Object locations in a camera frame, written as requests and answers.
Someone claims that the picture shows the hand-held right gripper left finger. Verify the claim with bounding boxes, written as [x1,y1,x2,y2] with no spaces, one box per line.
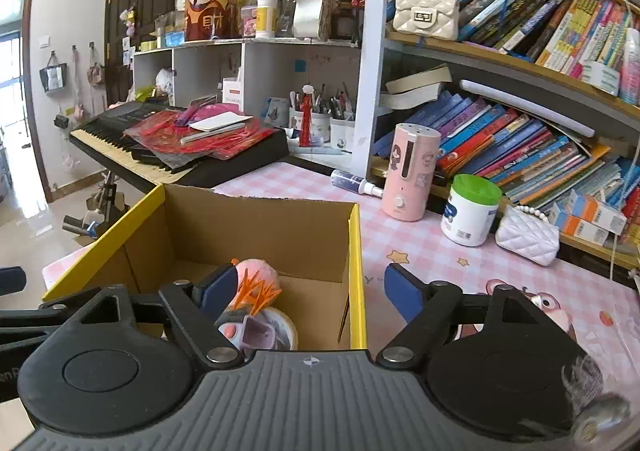
[55,265,245,372]

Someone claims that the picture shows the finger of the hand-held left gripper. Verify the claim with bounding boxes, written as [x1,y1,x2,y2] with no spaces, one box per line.
[0,302,71,346]
[0,266,27,297]

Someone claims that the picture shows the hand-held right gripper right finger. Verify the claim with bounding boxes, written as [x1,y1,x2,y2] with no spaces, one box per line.
[376,263,571,372]

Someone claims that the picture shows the pink plush toy orange spikes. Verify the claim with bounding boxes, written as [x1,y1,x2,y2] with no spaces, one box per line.
[216,258,283,347]

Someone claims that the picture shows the yellow cardboard box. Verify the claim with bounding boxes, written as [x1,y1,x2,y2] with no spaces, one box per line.
[41,184,368,352]

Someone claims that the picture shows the pink checkered tablecloth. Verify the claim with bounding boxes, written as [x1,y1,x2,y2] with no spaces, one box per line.
[42,162,640,432]

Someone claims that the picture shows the purple plastic piece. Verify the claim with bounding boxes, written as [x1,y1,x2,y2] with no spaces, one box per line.
[239,315,276,349]

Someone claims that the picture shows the clear tape roll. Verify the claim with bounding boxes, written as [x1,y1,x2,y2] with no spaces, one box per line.
[260,308,300,351]

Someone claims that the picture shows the white jar with green lid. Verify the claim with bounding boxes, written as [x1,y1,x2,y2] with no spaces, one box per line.
[440,174,502,247]

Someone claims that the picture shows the pink humidifier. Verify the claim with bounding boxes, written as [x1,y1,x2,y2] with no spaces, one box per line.
[382,122,442,223]

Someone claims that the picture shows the black keyboard stand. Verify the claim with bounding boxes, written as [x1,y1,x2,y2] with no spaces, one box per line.
[97,171,126,232]

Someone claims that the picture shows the clear blue spray bottle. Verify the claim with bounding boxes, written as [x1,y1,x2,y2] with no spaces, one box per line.
[330,169,385,197]

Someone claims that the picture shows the black electronic keyboard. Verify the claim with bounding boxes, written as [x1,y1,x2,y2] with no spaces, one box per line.
[69,101,291,189]

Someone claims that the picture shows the white quilted purse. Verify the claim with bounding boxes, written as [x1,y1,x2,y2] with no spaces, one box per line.
[495,204,561,266]

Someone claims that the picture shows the white notebook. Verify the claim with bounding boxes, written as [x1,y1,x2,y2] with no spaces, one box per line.
[190,112,253,133]

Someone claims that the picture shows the red plastic packets pile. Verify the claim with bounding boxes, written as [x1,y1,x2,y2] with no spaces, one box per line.
[124,108,278,164]

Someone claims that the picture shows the white pen cup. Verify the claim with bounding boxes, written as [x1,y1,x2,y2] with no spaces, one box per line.
[330,116,356,152]
[290,108,332,143]

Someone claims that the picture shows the magenta paper packet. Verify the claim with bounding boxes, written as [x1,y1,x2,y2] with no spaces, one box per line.
[174,104,227,128]

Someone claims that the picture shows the row of blue red books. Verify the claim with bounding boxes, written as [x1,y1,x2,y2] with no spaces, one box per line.
[372,91,613,212]

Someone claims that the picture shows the red doll figure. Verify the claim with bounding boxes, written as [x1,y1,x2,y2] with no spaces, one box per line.
[295,85,317,148]

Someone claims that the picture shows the blue picture card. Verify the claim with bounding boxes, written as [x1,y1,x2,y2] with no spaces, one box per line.
[267,98,291,124]

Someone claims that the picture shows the white blue medicine box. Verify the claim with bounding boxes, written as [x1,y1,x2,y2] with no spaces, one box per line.
[549,208,612,247]
[567,191,628,234]

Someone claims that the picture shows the white box with red label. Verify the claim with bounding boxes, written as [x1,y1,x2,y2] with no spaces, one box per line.
[221,78,244,112]

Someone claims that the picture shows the grey tote bag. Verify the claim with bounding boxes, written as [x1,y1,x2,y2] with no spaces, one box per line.
[40,54,68,94]

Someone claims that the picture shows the white plastic bag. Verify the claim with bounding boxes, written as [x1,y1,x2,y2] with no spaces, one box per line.
[155,68,175,97]

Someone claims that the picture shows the stack of thick books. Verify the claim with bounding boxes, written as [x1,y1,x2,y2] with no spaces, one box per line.
[385,64,453,109]

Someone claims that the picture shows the grey fuzzy object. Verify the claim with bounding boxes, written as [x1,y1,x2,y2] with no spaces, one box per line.
[560,356,633,444]

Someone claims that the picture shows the white cubby shelf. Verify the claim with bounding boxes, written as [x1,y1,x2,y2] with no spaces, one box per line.
[132,37,363,167]

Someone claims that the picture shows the white bottle with yellow label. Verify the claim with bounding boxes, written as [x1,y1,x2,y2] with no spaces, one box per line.
[255,0,277,38]

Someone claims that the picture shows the white teal tissue pack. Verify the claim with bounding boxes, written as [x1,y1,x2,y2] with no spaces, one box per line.
[582,61,621,96]

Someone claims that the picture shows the leaning row of colourful books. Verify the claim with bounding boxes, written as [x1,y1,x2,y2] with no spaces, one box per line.
[457,0,640,104]

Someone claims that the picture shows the wooden bookshelf with white post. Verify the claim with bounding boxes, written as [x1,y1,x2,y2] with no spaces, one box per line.
[352,0,640,272]

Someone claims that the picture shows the cream quilted handbag pearl handle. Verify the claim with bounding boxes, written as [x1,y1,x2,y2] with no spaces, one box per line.
[392,0,460,43]

